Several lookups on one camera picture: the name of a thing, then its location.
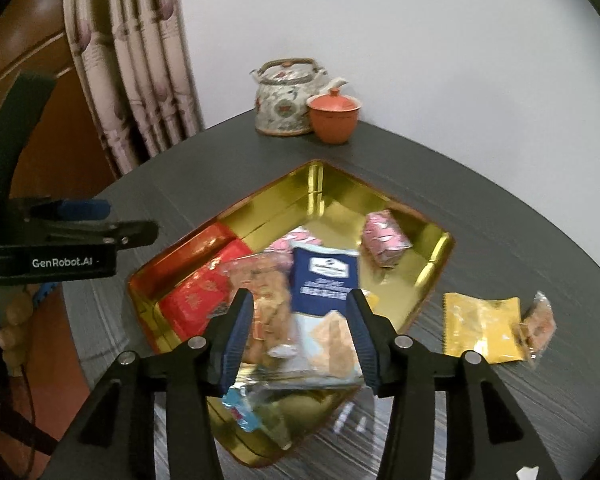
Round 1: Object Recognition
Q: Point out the red chinese snack packet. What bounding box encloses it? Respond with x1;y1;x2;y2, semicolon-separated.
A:
158;240;252;341

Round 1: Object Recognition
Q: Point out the yellow bird snack packet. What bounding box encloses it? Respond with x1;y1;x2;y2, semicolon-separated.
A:
443;292;524;364

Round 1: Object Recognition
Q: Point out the clear peanut snack bag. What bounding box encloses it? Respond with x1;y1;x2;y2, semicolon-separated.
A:
517;292;557;368

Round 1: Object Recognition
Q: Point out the small blue snack packet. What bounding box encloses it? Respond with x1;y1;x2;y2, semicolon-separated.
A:
221;386;261;432

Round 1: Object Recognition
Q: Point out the clear brown snack bag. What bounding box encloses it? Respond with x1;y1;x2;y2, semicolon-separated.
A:
221;252;298;370

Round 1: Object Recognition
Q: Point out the navy light-blue cracker pack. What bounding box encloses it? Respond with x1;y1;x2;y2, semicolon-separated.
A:
280;242;362;389

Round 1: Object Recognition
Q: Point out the pink patterned snack box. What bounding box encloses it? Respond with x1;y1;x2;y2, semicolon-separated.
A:
362;209;412;269

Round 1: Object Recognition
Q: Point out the person's left hand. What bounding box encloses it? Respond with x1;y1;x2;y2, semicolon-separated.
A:
0;284;41;377

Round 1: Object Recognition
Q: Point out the red gold tin box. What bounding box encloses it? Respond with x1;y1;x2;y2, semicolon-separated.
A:
129;160;454;467

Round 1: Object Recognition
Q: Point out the pink patterned curtain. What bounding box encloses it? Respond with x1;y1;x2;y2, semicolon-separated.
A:
62;0;204;174

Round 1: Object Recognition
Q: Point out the floral ceramic teapot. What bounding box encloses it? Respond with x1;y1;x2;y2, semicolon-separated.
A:
251;58;348;136

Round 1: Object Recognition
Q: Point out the orange lidded tea cup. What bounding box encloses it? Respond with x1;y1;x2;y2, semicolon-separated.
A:
306;88;362;145

